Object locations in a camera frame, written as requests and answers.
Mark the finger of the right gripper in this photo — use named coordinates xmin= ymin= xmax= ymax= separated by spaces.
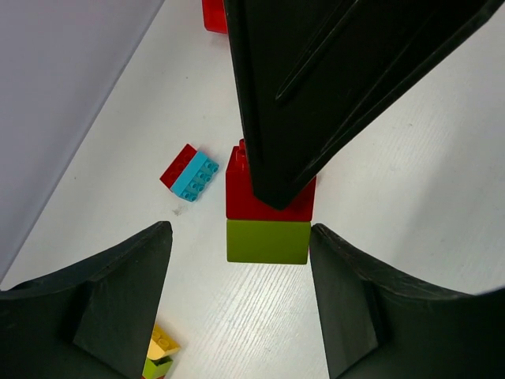
xmin=224 ymin=0 xmax=501 ymax=197

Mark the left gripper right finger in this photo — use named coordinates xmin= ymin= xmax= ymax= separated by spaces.
xmin=309 ymin=224 xmax=504 ymax=378

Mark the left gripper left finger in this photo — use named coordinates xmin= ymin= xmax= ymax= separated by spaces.
xmin=1 ymin=221 xmax=173 ymax=378

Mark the yellow curved lego brick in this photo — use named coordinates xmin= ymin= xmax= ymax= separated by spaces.
xmin=147 ymin=324 xmax=181 ymax=361

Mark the red small lego brick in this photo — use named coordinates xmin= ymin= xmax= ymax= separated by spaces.
xmin=226 ymin=138 xmax=316 ymax=222

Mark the green long lego brick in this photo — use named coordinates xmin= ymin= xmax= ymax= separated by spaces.
xmin=142 ymin=356 xmax=173 ymax=379

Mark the green small lego brick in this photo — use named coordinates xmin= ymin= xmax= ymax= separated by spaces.
xmin=226 ymin=220 xmax=311 ymax=265

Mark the red compartment tray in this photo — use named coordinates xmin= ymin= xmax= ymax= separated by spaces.
xmin=202 ymin=0 xmax=227 ymax=34

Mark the blue long lego brick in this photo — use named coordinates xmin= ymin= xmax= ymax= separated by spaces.
xmin=170 ymin=151 xmax=219 ymax=202

